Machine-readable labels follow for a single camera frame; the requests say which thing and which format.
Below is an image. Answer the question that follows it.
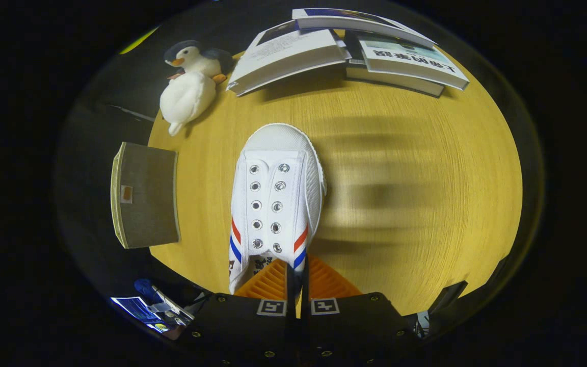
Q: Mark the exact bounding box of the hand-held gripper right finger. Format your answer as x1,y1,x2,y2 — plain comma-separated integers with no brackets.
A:
300,255,419,364

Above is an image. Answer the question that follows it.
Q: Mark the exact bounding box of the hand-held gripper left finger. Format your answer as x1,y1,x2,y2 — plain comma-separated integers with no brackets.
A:
177,258,300,364

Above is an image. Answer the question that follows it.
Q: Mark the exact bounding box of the white striped canvas shoe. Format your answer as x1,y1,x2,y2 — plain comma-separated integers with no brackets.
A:
228,123,328,296

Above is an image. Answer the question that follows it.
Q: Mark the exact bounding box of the grey fabric storage box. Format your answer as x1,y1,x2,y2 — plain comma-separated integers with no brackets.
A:
111,141,181,250

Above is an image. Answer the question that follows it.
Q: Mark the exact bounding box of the white office desk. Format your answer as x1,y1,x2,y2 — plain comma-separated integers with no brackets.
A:
150,285,195,327

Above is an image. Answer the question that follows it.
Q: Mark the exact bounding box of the black angular object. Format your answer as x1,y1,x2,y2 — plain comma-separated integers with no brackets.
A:
428,280,470,328

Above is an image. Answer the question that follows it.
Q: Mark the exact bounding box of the blue cloth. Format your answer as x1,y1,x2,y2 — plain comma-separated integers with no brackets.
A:
134,278,158,302

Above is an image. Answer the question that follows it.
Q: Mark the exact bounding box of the white duck plush toy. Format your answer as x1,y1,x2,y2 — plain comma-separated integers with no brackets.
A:
159,70,218,137

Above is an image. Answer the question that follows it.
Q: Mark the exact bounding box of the white thick book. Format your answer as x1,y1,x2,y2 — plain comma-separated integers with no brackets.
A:
345,63,445,98

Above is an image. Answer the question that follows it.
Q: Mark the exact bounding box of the white book with dark picture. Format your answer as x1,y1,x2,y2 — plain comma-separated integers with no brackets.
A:
226,20,351,97

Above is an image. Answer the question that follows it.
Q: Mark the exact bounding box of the grey penguin plush toy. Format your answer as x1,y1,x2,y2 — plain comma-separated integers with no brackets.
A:
164,40,236,85

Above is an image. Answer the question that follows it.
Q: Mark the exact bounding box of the teal and white cover book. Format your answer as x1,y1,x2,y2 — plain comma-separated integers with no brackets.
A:
357,31,470,92

